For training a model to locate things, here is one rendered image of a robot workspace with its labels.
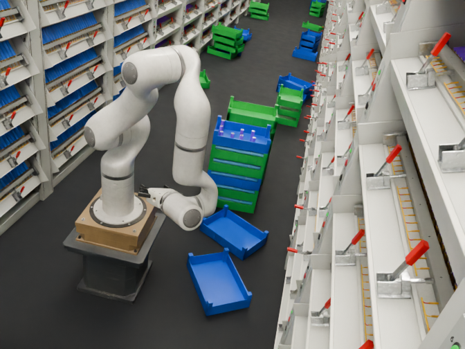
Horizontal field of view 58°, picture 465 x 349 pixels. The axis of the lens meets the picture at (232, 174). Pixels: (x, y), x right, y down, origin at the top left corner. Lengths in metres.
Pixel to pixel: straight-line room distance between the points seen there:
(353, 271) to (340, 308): 0.10
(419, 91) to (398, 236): 0.23
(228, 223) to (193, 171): 1.15
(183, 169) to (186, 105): 0.20
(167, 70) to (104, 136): 0.37
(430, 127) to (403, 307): 0.23
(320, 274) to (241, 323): 0.78
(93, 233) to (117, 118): 0.51
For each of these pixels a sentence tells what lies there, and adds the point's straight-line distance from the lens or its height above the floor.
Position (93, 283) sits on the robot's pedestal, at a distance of 1.89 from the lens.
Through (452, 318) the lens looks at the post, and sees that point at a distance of 0.38.
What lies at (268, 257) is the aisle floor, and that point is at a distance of 2.19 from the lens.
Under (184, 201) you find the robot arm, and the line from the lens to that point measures 1.32.
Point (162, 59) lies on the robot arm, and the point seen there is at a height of 1.09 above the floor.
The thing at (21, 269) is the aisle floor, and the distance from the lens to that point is 2.08.
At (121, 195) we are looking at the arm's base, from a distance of 1.62.
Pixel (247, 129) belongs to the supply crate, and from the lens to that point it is 2.38.
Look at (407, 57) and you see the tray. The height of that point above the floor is 1.27.
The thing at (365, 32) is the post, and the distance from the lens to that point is 1.62.
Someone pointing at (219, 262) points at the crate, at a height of 0.00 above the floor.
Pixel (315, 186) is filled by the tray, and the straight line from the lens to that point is 1.85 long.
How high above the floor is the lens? 1.45
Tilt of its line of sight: 32 degrees down
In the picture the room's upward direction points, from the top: 11 degrees clockwise
